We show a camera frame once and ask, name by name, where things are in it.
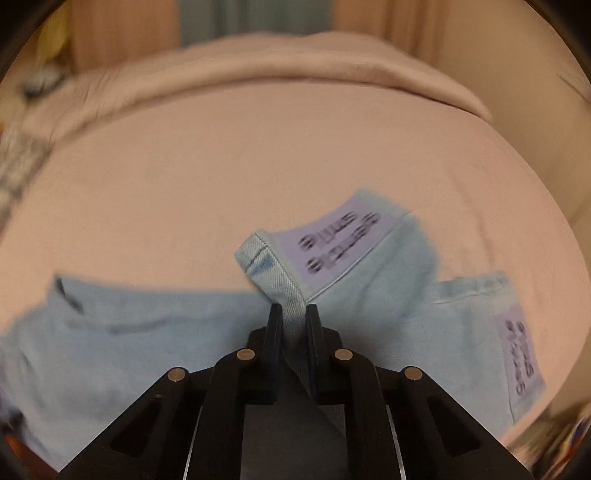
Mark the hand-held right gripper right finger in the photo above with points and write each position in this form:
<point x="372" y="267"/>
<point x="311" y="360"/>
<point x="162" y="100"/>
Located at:
<point x="313" y="334"/>

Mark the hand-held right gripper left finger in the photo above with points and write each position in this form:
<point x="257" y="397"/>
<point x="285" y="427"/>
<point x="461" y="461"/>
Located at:
<point x="277" y="334"/>

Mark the light blue denim pants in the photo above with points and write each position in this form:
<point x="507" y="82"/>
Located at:
<point x="138" y="332"/>

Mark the pink bed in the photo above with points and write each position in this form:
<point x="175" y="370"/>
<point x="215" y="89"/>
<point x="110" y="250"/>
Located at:
<point x="231" y="184"/>

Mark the pink blanket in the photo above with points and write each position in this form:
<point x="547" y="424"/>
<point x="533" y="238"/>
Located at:
<point x="277" y="60"/>

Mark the plaid cloth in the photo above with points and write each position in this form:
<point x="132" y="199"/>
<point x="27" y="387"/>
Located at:
<point x="18" y="166"/>

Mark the blue curtain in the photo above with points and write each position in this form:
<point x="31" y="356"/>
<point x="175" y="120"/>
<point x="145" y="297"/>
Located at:
<point x="249" y="18"/>

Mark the pink curtain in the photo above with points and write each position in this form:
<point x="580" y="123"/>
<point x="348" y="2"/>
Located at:
<point x="392" y="23"/>
<point x="120" y="27"/>

